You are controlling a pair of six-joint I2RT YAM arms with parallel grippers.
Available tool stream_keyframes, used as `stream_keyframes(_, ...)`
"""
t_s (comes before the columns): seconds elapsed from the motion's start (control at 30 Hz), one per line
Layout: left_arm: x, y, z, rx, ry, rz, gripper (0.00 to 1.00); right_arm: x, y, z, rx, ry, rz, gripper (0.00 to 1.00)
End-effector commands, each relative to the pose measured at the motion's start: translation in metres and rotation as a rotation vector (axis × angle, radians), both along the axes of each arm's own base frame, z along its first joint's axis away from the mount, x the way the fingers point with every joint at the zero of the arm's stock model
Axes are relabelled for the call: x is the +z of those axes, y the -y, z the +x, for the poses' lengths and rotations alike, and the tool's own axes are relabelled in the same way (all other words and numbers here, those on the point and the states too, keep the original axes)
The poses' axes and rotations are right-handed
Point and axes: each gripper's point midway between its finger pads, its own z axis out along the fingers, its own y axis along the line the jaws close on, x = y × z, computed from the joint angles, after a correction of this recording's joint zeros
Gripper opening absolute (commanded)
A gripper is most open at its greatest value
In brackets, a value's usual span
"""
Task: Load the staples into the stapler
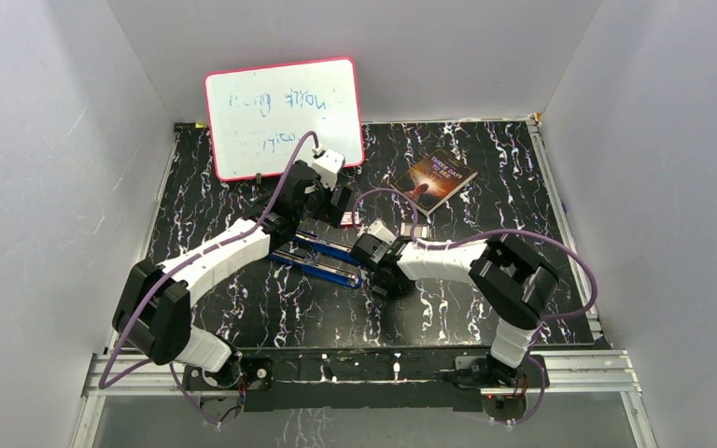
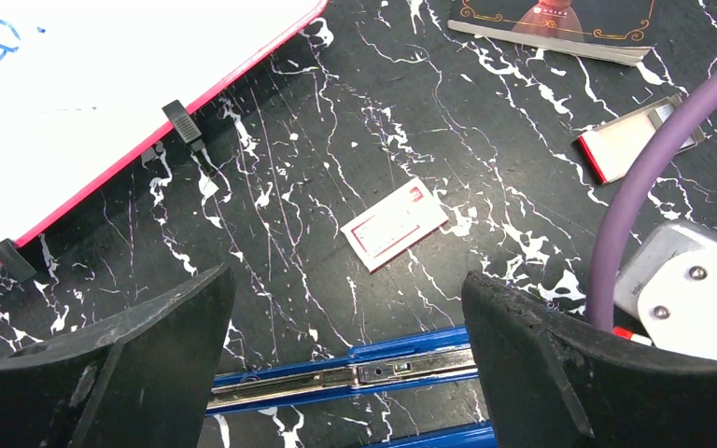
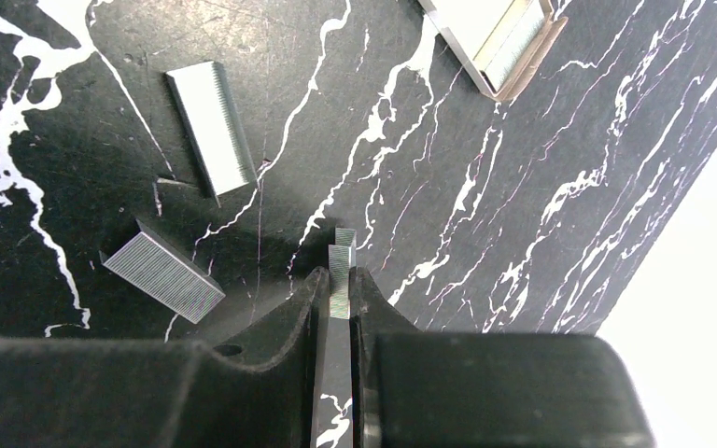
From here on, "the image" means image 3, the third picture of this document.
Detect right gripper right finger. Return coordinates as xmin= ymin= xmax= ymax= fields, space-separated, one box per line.
xmin=348 ymin=268 xmax=655 ymax=447

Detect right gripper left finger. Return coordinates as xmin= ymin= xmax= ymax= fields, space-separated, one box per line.
xmin=0 ymin=268 xmax=330 ymax=447

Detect grey staple strip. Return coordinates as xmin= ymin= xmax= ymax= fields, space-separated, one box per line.
xmin=99 ymin=219 xmax=226 ymax=324
xmin=329 ymin=228 xmax=357 ymax=320
xmin=165 ymin=61 xmax=257 ymax=200

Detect staple box tray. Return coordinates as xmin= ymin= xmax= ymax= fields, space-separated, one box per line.
xmin=419 ymin=0 xmax=568 ymax=103

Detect staple strip inside tray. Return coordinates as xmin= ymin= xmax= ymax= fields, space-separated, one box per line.
xmin=474 ymin=0 xmax=546 ymax=93

